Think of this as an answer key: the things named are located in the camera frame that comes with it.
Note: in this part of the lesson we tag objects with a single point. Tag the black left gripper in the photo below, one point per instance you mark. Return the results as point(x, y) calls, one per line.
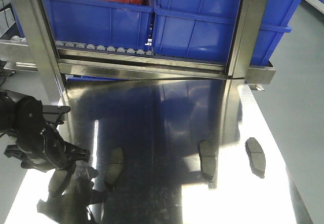
point(38, 144)

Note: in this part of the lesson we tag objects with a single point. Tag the grey brake pad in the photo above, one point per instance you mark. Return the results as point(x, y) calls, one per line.
point(59, 182)
point(114, 168)
point(256, 157)
point(207, 158)

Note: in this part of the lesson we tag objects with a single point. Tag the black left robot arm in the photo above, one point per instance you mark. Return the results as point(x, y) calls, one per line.
point(38, 144)

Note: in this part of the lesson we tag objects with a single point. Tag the roller conveyor track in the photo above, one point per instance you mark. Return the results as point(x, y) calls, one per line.
point(103, 48)

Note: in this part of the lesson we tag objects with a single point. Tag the left blue plastic bin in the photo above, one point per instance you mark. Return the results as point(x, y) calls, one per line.
point(95, 22)

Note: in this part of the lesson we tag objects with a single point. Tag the blue plastic bin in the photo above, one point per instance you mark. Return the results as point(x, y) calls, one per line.
point(95, 22)
point(203, 29)

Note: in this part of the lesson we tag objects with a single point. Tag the right blue plastic bin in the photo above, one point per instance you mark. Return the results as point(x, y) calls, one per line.
point(203, 29)

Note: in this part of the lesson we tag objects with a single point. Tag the stainless steel rack frame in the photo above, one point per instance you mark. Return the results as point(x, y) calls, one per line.
point(53, 64)

